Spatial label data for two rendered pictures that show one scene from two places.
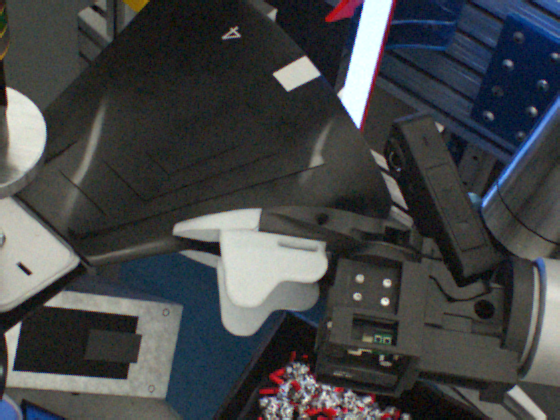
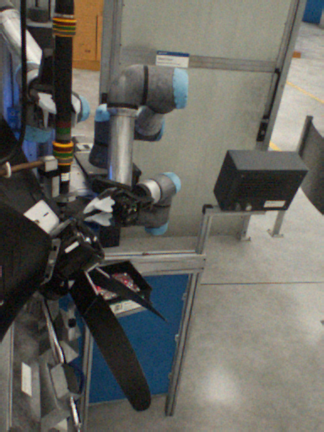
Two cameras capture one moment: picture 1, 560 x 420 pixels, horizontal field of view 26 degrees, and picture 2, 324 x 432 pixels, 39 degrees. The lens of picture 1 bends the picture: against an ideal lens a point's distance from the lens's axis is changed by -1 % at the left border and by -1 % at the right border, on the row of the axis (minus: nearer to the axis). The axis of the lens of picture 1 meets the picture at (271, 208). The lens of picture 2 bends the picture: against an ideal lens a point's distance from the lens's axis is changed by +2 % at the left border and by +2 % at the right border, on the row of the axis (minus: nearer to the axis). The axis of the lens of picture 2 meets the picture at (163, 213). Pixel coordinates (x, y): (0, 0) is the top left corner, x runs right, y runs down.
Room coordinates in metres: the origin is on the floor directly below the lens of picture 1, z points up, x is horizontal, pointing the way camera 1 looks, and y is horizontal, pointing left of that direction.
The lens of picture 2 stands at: (-0.35, 0.77, 1.76)
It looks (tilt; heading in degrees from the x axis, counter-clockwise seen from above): 28 degrees down; 305
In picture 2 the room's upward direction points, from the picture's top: 8 degrees clockwise
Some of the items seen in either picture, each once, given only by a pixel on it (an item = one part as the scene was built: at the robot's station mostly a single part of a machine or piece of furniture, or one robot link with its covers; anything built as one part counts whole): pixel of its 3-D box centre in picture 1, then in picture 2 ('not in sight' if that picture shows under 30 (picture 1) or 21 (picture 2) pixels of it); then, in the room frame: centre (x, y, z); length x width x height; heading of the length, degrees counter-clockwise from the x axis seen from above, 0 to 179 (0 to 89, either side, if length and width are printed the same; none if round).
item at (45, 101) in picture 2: not in sight; (46, 113); (0.39, 0.17, 1.46); 0.09 x 0.03 x 0.06; 145
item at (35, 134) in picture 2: not in sight; (40, 118); (0.61, 0.01, 1.36); 0.11 x 0.08 x 0.11; 95
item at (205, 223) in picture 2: not in sight; (203, 229); (0.33, -0.48, 0.96); 0.03 x 0.03 x 0.20; 54
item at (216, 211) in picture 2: not in sight; (234, 209); (0.27, -0.57, 1.04); 0.24 x 0.03 x 0.03; 54
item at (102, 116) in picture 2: not in sight; (111, 122); (0.84, -0.50, 1.20); 0.13 x 0.12 x 0.14; 48
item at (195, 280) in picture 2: not in sight; (181, 347); (0.33, -0.48, 0.39); 0.04 x 0.04 x 0.78; 54
